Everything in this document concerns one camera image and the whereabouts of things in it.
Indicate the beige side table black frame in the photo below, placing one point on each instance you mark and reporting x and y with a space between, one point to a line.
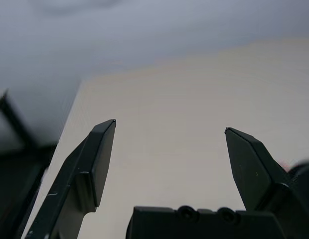
17 124

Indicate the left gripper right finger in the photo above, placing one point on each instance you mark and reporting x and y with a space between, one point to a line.
249 169

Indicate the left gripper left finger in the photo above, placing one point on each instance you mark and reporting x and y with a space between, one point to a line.
89 161

